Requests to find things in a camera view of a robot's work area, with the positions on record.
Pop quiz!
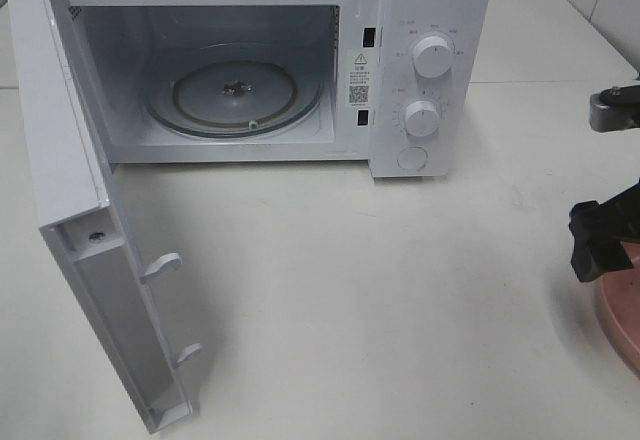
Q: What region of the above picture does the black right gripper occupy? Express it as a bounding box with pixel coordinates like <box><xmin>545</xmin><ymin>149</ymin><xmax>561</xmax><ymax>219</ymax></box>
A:
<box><xmin>569</xmin><ymin>183</ymin><xmax>639</xmax><ymax>283</ymax></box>

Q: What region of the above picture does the pink round plate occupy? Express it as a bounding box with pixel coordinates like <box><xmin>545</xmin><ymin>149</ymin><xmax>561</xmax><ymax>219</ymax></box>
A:
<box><xmin>596</xmin><ymin>243</ymin><xmax>639</xmax><ymax>375</ymax></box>

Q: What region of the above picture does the round white door button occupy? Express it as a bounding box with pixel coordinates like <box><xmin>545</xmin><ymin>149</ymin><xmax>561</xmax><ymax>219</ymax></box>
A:
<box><xmin>397</xmin><ymin>147</ymin><xmax>428</xmax><ymax>171</ymax></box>

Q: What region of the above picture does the lower white timer knob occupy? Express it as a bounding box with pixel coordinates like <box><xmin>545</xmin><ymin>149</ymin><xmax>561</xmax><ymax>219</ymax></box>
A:
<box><xmin>403</xmin><ymin>100</ymin><xmax>441</xmax><ymax>137</ymax></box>

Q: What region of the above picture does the upper white power knob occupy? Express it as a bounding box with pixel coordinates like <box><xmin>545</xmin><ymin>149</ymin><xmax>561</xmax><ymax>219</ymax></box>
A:
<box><xmin>410</xmin><ymin>31</ymin><xmax>454</xmax><ymax>79</ymax></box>

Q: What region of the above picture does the white microwave oven body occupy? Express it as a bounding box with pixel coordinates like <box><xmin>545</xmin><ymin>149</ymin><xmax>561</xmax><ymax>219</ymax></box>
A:
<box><xmin>69</xmin><ymin>0</ymin><xmax>488</xmax><ymax>178</ymax></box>

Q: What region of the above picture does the glass microwave turntable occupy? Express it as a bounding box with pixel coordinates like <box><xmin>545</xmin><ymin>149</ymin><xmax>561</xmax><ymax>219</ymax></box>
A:
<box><xmin>142</xmin><ymin>43</ymin><xmax>329</xmax><ymax>139</ymax></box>

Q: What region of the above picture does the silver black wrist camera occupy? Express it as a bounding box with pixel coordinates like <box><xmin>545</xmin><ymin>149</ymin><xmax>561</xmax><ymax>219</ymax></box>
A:
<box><xmin>589</xmin><ymin>85</ymin><xmax>640</xmax><ymax>133</ymax></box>

